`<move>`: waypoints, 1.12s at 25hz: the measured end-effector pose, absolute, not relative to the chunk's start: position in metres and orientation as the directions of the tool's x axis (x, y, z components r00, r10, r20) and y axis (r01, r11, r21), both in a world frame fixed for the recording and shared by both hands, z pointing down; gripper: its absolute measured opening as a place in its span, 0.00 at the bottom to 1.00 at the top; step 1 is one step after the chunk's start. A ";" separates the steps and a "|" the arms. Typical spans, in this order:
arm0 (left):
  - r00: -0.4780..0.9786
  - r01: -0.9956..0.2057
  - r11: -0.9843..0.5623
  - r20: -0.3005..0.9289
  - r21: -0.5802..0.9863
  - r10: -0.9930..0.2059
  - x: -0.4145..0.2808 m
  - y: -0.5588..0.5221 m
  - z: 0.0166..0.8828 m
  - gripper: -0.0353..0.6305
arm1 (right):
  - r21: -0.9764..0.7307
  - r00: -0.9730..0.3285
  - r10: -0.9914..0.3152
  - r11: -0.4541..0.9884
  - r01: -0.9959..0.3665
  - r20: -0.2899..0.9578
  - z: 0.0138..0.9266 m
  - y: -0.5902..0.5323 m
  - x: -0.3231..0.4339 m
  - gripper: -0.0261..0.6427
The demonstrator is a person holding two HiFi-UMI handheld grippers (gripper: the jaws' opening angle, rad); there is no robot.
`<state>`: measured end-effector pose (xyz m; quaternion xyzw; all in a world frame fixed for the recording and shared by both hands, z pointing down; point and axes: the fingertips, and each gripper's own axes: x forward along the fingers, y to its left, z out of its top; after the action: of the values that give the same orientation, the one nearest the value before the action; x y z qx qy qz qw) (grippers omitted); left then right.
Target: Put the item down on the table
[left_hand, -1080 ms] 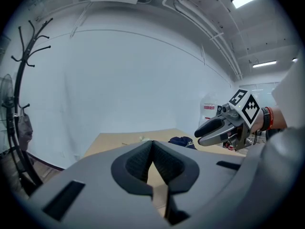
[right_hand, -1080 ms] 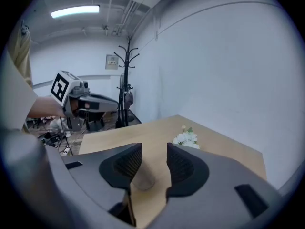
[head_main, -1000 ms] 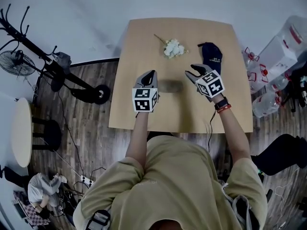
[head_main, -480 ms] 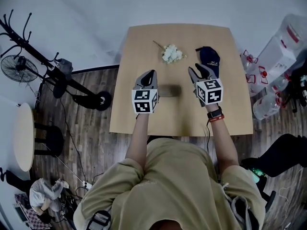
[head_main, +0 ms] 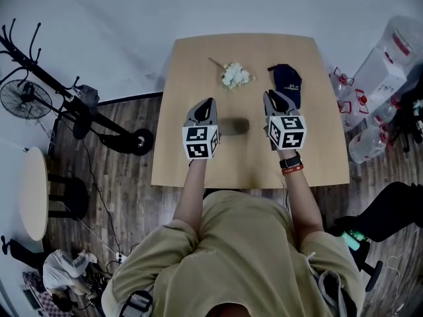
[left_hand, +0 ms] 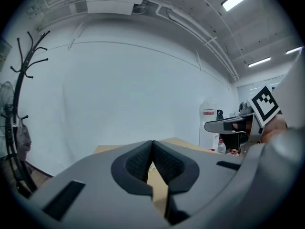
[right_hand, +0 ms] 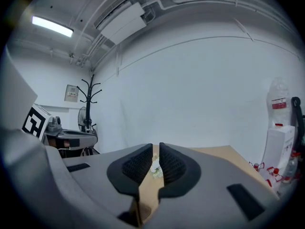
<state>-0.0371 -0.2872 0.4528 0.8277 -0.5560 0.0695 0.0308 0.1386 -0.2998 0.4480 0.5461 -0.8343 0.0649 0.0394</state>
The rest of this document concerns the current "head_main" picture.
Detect black power cable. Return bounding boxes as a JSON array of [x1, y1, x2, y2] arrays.
[[81, 139, 125, 256]]

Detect black stool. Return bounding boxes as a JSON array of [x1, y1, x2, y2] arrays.
[[48, 173, 90, 221]]

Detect white water dispenser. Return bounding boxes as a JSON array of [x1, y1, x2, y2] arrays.
[[352, 46, 411, 112]]

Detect person's left forearm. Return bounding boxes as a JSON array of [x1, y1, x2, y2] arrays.
[[173, 158, 208, 234]]

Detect round light wooden table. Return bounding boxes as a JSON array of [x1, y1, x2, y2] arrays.
[[19, 146, 50, 242]]

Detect white bottle with red label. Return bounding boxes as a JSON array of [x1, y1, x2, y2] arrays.
[[379, 15, 423, 68]]

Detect white flower bouquet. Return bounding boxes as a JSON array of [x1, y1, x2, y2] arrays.
[[208, 57, 257, 90]]

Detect green bottle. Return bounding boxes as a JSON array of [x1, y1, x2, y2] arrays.
[[342, 230, 371, 252]]

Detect person's beige shirt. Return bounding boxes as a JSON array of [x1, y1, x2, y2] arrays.
[[100, 190, 366, 317]]

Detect navy cap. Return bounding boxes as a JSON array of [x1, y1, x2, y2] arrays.
[[267, 63, 303, 110]]

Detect black chair with clutter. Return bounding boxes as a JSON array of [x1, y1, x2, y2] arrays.
[[392, 67, 423, 152]]

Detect white cable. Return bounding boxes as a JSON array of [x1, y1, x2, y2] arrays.
[[385, 226, 418, 279]]

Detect black standing fan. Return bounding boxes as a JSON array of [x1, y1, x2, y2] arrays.
[[0, 79, 92, 141]]

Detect checkered cloth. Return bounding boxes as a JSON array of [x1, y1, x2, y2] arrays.
[[20, 271, 64, 317]]

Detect black coat rack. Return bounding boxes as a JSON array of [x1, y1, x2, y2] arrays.
[[0, 18, 155, 157]]

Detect person's right forearm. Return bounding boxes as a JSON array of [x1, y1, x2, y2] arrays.
[[279, 150, 325, 254]]

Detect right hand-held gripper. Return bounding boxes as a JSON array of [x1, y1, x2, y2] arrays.
[[263, 89, 308, 151]]

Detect clear water jug red handle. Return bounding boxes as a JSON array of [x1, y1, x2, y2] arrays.
[[348, 123, 395, 164], [369, 96, 403, 125], [336, 89, 370, 132], [328, 66, 355, 99]]

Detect black wristwatch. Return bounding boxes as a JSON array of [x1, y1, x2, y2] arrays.
[[279, 151, 303, 170]]

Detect grey hanging cloth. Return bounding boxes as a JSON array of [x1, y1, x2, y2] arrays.
[[77, 84, 100, 116]]

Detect black office chair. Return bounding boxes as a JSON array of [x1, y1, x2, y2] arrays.
[[332, 182, 423, 293]]

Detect red wristband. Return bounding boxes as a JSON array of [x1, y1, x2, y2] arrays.
[[281, 164, 305, 176]]

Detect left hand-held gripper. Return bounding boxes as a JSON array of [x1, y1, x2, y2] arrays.
[[182, 97, 221, 160]]

